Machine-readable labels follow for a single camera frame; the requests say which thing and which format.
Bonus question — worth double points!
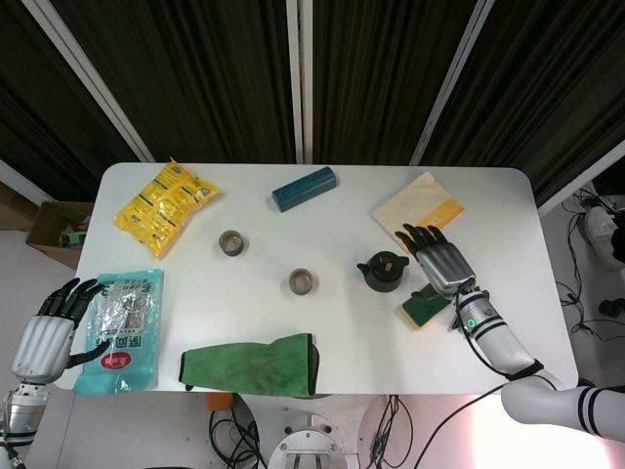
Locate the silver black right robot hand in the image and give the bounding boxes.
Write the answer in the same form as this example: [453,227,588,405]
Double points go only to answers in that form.
[395,223,479,302]

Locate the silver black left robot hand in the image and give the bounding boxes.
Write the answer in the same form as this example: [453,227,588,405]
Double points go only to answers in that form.
[10,277,111,382]

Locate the black teapot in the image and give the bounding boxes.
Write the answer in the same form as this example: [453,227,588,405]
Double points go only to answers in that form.
[355,250,410,294]

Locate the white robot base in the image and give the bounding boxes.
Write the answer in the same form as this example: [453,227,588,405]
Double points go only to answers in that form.
[267,412,346,469]

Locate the green and yellow sponge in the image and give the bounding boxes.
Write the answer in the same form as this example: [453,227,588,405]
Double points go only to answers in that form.
[400,285,453,333]

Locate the cream and yellow booklet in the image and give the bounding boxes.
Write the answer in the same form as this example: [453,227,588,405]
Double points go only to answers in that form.
[373,171,466,240]

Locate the light blue snack pouch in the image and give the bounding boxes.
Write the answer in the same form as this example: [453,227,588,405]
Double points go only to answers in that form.
[72,268,165,396]

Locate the cardboard box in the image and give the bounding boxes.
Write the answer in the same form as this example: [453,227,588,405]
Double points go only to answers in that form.
[24,199,94,273]

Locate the dark ceramic teacup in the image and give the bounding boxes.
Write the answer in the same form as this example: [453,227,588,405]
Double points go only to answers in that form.
[218,230,248,258]
[286,267,316,297]

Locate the teal long plastic case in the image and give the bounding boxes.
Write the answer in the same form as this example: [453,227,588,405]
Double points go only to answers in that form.
[271,165,339,215]

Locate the white rounded device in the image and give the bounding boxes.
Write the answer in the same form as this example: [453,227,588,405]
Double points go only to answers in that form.
[585,207,625,270]

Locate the yellow snack bag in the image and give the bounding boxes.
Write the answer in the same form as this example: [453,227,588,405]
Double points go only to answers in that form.
[112,155,222,261]

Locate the green microfiber towel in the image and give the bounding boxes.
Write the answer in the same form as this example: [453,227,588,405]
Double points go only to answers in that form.
[179,332,321,396]

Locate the black floor cable bundle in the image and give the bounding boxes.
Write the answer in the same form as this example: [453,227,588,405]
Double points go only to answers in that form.
[369,395,415,469]
[208,395,268,469]
[556,190,625,343]

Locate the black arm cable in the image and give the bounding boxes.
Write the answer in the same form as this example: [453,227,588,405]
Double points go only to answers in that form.
[412,292,543,469]

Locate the white partition frame post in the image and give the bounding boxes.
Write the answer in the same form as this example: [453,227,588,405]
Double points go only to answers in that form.
[286,0,313,165]
[536,150,625,217]
[409,0,495,166]
[21,0,156,163]

